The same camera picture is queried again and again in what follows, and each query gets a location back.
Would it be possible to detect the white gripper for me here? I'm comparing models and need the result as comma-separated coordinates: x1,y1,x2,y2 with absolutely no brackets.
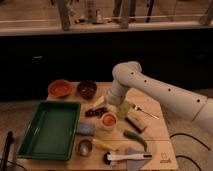
104,81,129,106

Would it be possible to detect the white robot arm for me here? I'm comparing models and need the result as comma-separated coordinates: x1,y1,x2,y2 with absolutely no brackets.
104,61,213,136

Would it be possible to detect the white paper cup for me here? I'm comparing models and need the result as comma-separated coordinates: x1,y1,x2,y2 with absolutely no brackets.
97,112,117,131

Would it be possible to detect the light green cloth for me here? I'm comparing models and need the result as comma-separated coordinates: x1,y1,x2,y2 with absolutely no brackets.
116,101,132,120

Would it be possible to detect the silver fork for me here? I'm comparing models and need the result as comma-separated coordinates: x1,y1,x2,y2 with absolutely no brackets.
133,104,159,119

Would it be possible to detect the wooden block brush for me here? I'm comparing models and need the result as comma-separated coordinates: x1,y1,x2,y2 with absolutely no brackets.
125,115,147,134

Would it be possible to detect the dark grapes bunch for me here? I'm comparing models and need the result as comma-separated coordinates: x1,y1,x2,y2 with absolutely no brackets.
85,107,108,117

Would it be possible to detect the dark brown bowl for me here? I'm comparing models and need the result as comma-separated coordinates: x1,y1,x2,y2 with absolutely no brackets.
77,80,97,100

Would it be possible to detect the green chili pepper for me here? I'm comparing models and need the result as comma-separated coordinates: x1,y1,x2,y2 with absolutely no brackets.
123,130,147,152

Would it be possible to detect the blue grey sponge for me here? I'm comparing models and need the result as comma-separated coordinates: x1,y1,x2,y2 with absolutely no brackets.
76,123,95,136

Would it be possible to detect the orange bowl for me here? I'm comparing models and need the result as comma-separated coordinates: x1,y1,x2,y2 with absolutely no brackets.
48,79,72,98

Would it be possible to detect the green plastic tray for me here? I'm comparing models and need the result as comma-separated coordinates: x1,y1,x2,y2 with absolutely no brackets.
16,101,81,161

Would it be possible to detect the black stand left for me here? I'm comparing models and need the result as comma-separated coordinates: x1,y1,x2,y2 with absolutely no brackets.
0,131,14,171

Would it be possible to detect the metal measuring cup wooden handle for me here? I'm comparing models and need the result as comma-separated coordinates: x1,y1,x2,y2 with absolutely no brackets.
75,138,116,157

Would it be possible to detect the white handled brush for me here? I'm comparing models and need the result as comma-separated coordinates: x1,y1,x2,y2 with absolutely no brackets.
104,152,152,164

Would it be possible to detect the black cable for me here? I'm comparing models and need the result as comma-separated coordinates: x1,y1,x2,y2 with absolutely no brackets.
169,132,213,171

